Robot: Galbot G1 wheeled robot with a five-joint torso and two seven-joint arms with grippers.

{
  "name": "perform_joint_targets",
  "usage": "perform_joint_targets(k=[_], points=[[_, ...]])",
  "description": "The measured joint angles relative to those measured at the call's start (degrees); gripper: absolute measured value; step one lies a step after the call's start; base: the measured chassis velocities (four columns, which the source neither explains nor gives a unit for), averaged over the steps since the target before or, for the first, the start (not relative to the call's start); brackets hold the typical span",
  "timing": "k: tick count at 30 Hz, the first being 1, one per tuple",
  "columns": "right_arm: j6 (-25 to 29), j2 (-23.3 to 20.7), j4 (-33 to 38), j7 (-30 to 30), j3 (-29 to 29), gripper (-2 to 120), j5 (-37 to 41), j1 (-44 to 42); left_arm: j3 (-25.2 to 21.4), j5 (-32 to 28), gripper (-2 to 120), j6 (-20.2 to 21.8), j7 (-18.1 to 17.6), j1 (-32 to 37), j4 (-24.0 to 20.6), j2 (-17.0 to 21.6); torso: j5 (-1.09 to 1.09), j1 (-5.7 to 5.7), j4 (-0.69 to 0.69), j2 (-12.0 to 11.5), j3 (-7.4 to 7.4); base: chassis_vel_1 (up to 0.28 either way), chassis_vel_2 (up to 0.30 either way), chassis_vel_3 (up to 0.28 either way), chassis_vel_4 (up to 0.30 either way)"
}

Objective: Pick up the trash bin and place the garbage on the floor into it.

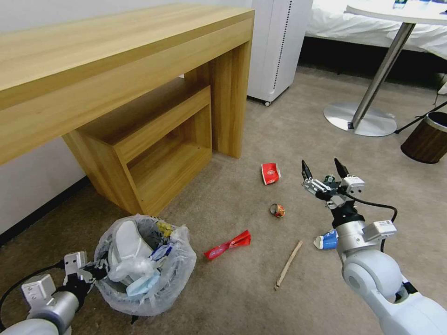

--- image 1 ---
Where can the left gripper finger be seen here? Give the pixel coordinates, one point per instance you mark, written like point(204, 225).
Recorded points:
point(99, 275)
point(96, 265)

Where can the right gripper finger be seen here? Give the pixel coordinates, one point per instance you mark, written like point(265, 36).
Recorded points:
point(342, 169)
point(314, 185)

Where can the trash bin with clear bag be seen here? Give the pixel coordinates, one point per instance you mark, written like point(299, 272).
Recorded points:
point(167, 289)

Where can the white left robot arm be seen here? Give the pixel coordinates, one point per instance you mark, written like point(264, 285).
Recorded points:
point(59, 308)

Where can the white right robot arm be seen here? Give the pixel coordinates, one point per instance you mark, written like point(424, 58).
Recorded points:
point(370, 275)

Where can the brown wood-pattern trash bin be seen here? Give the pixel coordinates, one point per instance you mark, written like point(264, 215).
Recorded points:
point(424, 139)

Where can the crushed blue white carton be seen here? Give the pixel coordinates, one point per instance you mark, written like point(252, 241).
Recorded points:
point(326, 240)

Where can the white paper container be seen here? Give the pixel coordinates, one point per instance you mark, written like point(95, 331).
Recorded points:
point(129, 240)

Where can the blue face mask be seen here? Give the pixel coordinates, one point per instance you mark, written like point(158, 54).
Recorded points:
point(141, 284)

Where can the crushed red drink can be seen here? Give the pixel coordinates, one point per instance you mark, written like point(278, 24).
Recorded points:
point(278, 210)

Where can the crushed red paper cup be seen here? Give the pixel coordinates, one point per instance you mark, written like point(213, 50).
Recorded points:
point(270, 173)

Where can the wooden stick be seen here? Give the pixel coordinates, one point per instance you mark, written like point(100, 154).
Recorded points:
point(288, 265)

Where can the yellow crumpled wrapper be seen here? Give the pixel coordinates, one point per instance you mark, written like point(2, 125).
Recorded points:
point(165, 228)

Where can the thin black stand leg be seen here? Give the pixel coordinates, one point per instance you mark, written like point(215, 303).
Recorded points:
point(412, 123)

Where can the red plastic wrapper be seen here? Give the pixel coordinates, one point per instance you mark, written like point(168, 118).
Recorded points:
point(223, 248)

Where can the white air purifier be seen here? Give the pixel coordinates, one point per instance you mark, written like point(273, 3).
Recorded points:
point(276, 42)

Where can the bed with white sheet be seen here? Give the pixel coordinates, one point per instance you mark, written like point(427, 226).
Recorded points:
point(335, 21)

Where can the light wooden bench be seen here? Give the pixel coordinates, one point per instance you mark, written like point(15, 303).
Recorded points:
point(157, 115)

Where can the blue printed packet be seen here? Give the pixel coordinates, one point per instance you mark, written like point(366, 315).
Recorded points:
point(398, 3)

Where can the light wooden desk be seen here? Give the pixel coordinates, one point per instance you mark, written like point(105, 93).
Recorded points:
point(104, 52)

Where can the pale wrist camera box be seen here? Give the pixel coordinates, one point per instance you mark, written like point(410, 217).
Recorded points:
point(75, 261)
point(353, 184)

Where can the round white pedestal table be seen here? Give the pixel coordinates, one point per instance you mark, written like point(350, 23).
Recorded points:
point(394, 49)

